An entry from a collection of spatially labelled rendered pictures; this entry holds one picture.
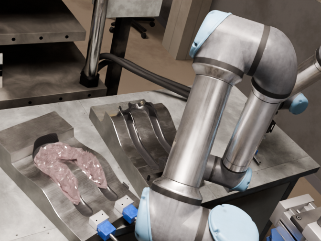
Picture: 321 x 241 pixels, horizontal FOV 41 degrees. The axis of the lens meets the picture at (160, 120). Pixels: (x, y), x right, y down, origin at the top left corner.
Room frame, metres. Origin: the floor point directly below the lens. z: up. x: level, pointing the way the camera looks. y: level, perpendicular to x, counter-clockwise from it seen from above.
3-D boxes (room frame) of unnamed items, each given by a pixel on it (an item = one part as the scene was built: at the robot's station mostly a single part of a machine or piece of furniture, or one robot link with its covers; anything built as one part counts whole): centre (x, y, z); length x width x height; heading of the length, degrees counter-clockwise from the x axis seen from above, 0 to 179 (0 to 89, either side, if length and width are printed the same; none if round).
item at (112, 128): (1.32, 0.04, 0.87); 0.50 x 0.26 x 0.14; 39
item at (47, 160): (1.03, 0.25, 0.90); 0.26 x 0.18 x 0.08; 57
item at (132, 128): (1.31, 0.04, 0.92); 0.35 x 0.16 x 0.09; 39
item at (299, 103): (1.41, -0.44, 1.16); 0.11 x 0.11 x 0.08; 32
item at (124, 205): (0.93, 0.00, 0.86); 0.13 x 0.05 x 0.05; 57
